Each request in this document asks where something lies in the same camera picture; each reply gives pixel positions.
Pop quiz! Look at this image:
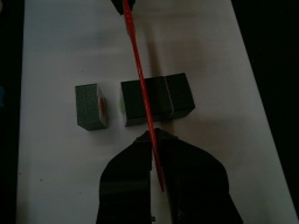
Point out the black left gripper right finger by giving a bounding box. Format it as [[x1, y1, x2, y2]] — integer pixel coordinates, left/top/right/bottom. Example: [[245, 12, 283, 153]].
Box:
[[153, 127, 245, 224]]

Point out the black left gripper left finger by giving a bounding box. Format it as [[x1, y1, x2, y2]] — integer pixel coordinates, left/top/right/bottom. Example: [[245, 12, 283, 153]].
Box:
[[94, 129, 154, 224]]

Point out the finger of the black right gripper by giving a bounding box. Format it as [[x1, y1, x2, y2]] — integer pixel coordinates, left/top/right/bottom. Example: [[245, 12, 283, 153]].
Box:
[[109, 0, 136, 16]]

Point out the red toy knife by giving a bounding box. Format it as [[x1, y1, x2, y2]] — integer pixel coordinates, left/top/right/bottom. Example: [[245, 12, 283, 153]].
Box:
[[120, 0, 165, 193]]

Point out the dark green toy sushi piece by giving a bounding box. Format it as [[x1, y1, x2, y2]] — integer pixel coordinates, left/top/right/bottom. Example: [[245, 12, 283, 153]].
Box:
[[162, 72, 196, 119], [73, 82, 108, 132], [118, 78, 149, 128], [144, 75, 174, 123]]

